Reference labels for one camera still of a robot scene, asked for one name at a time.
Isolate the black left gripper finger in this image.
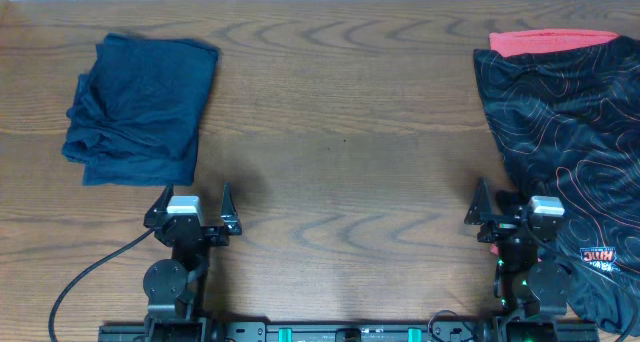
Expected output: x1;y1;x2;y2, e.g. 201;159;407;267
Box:
147;184;174;217
221;182;242;235

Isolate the black orange contour-pattern shirt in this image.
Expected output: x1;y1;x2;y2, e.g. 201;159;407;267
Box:
473;36;639;336

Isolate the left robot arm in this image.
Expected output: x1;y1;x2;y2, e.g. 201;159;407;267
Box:
141;183;242;342

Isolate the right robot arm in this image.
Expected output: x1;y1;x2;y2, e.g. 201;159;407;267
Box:
464;178;570;341

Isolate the folded navy blue garment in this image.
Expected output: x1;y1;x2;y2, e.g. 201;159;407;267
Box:
61;34;220;186

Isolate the red garment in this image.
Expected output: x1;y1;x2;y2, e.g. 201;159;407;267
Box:
489;29;619;57

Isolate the black mounting rail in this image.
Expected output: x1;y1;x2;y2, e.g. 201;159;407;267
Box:
98;320;600;342

